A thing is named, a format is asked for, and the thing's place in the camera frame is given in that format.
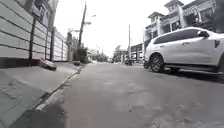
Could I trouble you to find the grey asphalt road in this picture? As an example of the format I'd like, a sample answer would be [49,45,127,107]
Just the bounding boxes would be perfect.
[9,61,224,128]

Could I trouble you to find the utility pole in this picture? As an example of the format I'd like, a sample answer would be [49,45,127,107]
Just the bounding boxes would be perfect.
[68,3,93,51]

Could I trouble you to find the grey concrete sidewalk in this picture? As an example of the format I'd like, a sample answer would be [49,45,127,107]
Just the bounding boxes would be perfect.
[0,61,86,128]

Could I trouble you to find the white car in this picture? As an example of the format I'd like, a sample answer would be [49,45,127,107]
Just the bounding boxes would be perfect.
[143,26,224,81]

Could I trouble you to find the multi-storey building with balconies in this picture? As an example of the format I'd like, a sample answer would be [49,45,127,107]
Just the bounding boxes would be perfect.
[130,0,224,63]

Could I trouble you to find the thin pole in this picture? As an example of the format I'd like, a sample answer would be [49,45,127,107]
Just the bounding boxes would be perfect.
[127,23,132,61]

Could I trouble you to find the parked vehicle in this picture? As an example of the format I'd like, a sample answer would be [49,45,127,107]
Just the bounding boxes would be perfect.
[124,56,134,66]

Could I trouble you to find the concrete kerb with gutter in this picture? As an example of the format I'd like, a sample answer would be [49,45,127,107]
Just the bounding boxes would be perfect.
[29,63,88,113]

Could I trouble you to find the dark object on sidewalk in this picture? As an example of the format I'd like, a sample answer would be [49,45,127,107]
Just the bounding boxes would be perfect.
[37,58,58,71]

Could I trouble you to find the white slatted boundary wall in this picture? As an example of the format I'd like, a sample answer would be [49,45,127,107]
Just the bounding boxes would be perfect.
[0,0,70,69]

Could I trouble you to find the building behind slatted wall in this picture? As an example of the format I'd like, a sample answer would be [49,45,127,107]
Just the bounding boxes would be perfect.
[19,0,60,29]

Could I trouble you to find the distant trees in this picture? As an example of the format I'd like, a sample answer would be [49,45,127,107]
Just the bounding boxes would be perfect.
[90,44,123,64]

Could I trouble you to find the green bush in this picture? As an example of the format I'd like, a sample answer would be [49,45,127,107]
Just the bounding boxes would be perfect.
[72,46,90,64]

